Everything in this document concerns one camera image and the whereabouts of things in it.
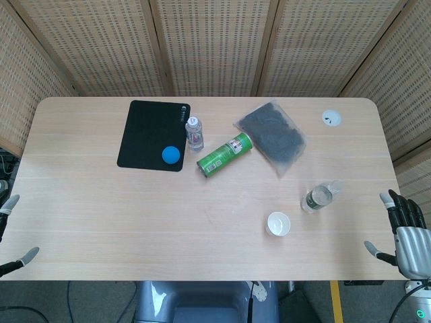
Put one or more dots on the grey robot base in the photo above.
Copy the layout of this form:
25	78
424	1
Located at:
202	303

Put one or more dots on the wood and rattan folding screen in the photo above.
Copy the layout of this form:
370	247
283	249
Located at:
215	47

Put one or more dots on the green chips can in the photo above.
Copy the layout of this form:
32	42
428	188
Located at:
222	155

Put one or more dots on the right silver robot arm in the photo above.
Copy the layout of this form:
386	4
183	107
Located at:
417	303

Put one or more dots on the black mouse pad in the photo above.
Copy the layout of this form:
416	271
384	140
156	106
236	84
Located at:
148	134

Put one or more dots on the small white paper cup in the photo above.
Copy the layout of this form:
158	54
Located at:
278	223

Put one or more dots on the white round lid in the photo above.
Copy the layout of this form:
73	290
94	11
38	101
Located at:
331	118

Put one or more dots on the white perforated bracket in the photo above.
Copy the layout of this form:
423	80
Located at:
261	292

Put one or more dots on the blue ball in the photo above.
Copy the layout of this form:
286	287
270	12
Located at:
171	155

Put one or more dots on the clear bag of dark material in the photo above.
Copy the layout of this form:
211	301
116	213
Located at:
272	134

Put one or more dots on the small capped water bottle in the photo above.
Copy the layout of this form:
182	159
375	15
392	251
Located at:
194	135

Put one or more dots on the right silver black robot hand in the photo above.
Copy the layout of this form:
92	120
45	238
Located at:
409	242

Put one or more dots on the clear plastic bottle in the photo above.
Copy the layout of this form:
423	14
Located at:
316	198

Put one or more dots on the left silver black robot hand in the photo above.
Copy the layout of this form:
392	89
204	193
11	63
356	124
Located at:
4	215

